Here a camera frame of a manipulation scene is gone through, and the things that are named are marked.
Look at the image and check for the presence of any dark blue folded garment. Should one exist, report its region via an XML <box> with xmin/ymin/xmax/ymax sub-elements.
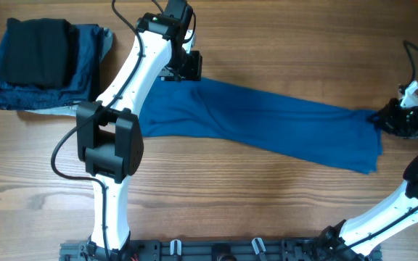
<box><xmin>0</xmin><ymin>25</ymin><xmax>113</xmax><ymax>110</ymax></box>

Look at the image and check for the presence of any black folded garment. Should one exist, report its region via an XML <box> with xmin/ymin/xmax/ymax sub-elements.
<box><xmin>0</xmin><ymin>18</ymin><xmax>78</xmax><ymax>88</ymax></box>

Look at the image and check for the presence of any blue polo shirt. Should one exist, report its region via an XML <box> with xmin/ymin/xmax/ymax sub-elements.
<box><xmin>139</xmin><ymin>78</ymin><xmax>382</xmax><ymax>174</ymax></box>

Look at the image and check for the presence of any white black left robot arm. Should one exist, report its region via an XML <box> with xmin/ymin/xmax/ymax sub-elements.
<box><xmin>76</xmin><ymin>13</ymin><xmax>202</xmax><ymax>260</ymax></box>

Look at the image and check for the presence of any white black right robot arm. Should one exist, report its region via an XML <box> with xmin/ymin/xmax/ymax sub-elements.
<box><xmin>312</xmin><ymin>81</ymin><xmax>418</xmax><ymax>260</ymax></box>

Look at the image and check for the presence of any light grey folded garment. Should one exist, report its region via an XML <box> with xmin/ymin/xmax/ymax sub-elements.
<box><xmin>27</xmin><ymin>28</ymin><xmax>113</xmax><ymax>117</ymax></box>

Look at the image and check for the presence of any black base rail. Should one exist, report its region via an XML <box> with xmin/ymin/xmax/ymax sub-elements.
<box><xmin>59</xmin><ymin>238</ymin><xmax>382</xmax><ymax>261</ymax></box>

